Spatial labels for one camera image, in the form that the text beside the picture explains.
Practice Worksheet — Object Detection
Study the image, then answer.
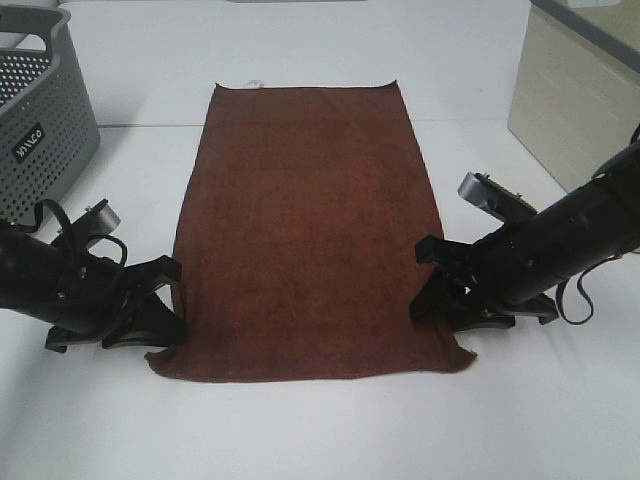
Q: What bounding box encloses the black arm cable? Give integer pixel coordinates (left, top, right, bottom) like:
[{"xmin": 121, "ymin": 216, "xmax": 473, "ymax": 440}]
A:
[
  {"xmin": 14, "ymin": 198, "xmax": 129, "ymax": 271},
  {"xmin": 554, "ymin": 254, "xmax": 640, "ymax": 325}
]

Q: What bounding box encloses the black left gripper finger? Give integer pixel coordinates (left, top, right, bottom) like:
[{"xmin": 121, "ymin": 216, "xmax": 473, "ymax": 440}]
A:
[
  {"xmin": 102, "ymin": 293, "xmax": 187, "ymax": 349},
  {"xmin": 134, "ymin": 255, "xmax": 182, "ymax": 295}
]

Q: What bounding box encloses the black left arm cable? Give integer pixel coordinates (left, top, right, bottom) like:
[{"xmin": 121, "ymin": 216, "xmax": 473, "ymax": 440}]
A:
[{"xmin": 14, "ymin": 198, "xmax": 129, "ymax": 271}]

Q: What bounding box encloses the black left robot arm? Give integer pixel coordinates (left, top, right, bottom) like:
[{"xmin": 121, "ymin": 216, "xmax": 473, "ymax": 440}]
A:
[{"xmin": 1, "ymin": 227, "xmax": 187, "ymax": 353}]

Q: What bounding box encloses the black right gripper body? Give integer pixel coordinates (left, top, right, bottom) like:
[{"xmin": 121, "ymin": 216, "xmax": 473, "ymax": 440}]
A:
[{"xmin": 441, "ymin": 224, "xmax": 558, "ymax": 330}]

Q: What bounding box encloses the brown towel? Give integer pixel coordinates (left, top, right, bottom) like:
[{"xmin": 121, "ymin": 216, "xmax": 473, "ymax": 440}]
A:
[{"xmin": 147, "ymin": 83, "xmax": 475, "ymax": 382}]

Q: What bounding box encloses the grey perforated plastic basket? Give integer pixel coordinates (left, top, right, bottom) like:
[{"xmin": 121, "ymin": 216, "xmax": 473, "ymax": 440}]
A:
[{"xmin": 1, "ymin": 5, "xmax": 100, "ymax": 223}]

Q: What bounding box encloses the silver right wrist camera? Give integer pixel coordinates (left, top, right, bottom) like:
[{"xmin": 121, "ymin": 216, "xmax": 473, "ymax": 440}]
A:
[{"xmin": 457, "ymin": 172, "xmax": 537, "ymax": 223}]

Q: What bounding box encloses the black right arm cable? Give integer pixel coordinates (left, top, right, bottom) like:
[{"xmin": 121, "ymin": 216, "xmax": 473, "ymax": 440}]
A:
[{"xmin": 554, "ymin": 254, "xmax": 640, "ymax": 325}]

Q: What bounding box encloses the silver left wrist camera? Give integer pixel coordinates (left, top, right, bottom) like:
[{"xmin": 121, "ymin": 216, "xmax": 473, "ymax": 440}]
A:
[{"xmin": 83, "ymin": 199, "xmax": 121, "ymax": 235}]

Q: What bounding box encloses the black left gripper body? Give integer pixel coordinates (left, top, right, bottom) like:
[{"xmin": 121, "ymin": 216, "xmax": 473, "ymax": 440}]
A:
[{"xmin": 45, "ymin": 233, "xmax": 150, "ymax": 350}]

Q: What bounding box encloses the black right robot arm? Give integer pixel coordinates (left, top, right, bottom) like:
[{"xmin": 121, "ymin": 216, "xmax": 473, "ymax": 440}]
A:
[{"xmin": 409, "ymin": 143, "xmax": 639, "ymax": 331}]

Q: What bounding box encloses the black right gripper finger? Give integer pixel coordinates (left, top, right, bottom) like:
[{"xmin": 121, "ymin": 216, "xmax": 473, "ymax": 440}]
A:
[
  {"xmin": 415, "ymin": 235, "xmax": 465, "ymax": 273},
  {"xmin": 409, "ymin": 272, "xmax": 470, "ymax": 330}
]

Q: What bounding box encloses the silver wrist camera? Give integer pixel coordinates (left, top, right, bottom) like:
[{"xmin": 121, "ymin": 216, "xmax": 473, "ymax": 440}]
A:
[
  {"xmin": 83, "ymin": 199, "xmax": 121, "ymax": 235},
  {"xmin": 457, "ymin": 172, "xmax": 537, "ymax": 223}
]

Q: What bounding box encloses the beige storage bin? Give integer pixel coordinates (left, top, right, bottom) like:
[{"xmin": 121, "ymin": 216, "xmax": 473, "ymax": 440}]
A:
[{"xmin": 508, "ymin": 1, "xmax": 639, "ymax": 191}]

